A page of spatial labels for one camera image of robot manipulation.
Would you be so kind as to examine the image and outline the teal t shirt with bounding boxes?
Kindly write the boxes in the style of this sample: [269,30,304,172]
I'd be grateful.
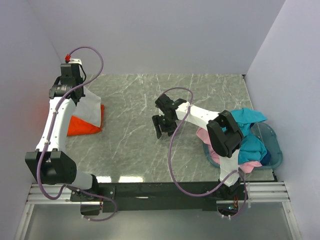
[231,108,267,165]

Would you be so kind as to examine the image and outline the white t shirt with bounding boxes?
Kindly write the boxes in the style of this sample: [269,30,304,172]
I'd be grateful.
[72,86,102,127]

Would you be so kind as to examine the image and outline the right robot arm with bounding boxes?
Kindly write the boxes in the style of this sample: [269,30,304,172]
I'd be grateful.
[152,94,244,200]

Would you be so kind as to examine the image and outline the aluminium extrusion rail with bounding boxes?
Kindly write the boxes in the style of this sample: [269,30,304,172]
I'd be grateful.
[26,182,291,205]

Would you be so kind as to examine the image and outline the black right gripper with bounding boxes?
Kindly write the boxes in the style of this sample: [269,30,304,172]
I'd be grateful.
[152,113,179,139]

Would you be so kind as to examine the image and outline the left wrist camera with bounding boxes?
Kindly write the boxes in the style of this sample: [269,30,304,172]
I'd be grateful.
[64,54,83,66]

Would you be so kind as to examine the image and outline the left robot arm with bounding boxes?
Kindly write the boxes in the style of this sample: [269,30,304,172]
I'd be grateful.
[25,58,104,201]

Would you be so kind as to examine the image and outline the navy blue t shirt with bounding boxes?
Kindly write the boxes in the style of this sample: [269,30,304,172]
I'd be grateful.
[260,150,272,166]

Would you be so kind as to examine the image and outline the folded orange t shirt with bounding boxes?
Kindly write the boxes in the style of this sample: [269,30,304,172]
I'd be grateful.
[67,104,105,137]

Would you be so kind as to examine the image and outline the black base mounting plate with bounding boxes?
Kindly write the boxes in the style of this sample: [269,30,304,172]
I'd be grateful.
[73,181,248,216]

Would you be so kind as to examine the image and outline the teal plastic basket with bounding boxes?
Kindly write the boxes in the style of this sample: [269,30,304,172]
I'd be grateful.
[201,122,284,171]

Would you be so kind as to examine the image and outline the pink t shirt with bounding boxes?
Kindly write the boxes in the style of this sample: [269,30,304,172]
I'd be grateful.
[196,127,263,174]

